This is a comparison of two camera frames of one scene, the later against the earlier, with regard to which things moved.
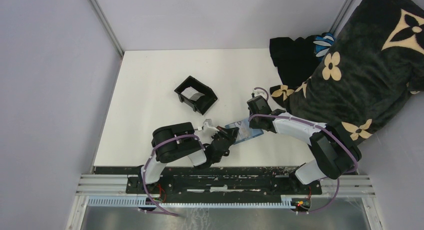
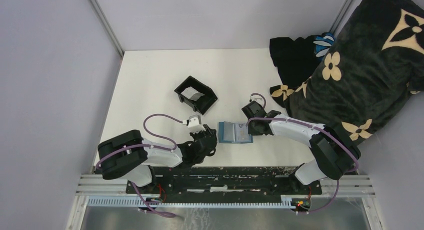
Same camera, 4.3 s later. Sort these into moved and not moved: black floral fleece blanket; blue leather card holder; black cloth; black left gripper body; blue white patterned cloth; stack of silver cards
Moved: black left gripper body; blue leather card holder
Not moved: black cloth; stack of silver cards; black floral fleece blanket; blue white patterned cloth
